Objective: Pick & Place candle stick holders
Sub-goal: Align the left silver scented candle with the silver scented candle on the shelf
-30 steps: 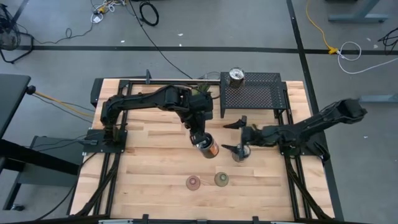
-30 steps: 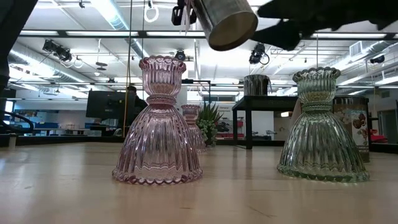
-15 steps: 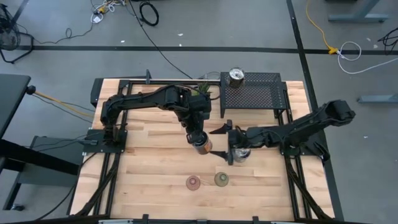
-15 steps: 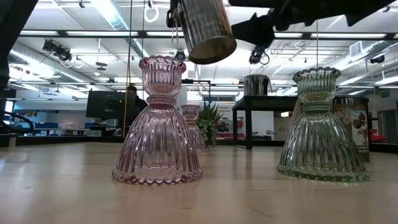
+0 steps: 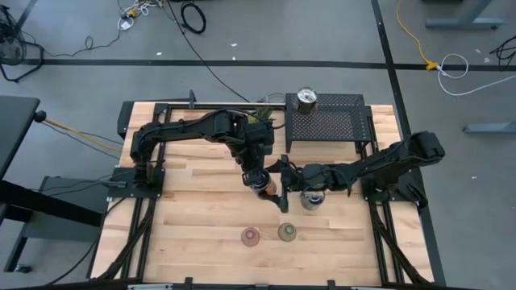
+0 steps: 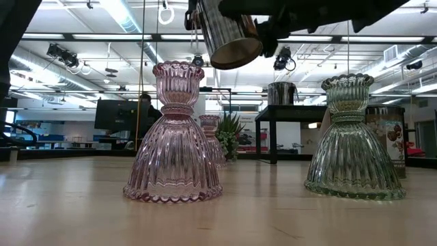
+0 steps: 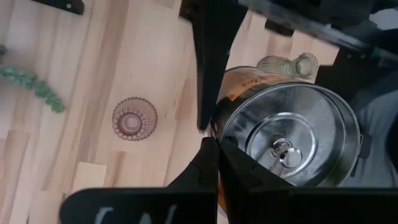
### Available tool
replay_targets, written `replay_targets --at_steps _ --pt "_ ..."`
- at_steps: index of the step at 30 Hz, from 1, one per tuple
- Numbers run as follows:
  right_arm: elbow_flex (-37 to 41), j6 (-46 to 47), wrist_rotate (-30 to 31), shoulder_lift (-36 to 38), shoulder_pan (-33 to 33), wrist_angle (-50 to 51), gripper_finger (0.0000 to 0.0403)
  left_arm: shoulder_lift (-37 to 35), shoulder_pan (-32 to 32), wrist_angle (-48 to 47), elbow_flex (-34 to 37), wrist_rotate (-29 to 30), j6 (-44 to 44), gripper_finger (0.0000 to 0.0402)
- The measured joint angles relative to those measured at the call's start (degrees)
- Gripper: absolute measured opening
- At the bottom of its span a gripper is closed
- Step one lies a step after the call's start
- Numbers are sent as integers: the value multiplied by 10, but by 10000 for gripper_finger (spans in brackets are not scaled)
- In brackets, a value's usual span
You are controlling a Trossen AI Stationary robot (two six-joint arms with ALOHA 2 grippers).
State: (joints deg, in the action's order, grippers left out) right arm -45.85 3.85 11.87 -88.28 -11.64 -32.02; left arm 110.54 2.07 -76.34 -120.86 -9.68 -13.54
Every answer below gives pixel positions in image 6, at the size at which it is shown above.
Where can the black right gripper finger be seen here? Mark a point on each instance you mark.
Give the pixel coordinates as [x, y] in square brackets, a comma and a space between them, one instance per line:
[271, 37]
[192, 15]

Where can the pink glass candle holder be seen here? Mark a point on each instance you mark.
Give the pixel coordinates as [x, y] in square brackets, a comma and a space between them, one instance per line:
[172, 153]
[211, 136]

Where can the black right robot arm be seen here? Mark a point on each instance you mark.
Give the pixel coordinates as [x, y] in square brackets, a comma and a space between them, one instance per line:
[368, 10]

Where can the green glass candle holder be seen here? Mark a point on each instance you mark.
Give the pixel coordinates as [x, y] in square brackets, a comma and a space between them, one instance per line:
[353, 153]

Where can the black perforated metal shelf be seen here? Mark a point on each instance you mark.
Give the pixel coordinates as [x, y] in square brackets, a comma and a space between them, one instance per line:
[290, 112]

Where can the white printed banner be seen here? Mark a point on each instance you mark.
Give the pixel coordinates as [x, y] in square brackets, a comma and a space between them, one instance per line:
[251, 133]

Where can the person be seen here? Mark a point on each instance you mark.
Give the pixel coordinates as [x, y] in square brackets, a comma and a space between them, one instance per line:
[150, 112]

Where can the green potted succulent plant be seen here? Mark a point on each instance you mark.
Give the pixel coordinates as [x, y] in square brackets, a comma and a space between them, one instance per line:
[230, 136]

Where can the black ceiling spotlight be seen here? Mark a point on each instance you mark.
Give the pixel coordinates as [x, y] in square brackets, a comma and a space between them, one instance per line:
[414, 65]

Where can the black computer monitor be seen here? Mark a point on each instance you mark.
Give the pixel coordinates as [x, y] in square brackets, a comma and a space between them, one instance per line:
[117, 116]

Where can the black ceiling camera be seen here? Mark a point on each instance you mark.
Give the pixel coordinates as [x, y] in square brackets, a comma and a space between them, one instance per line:
[282, 58]

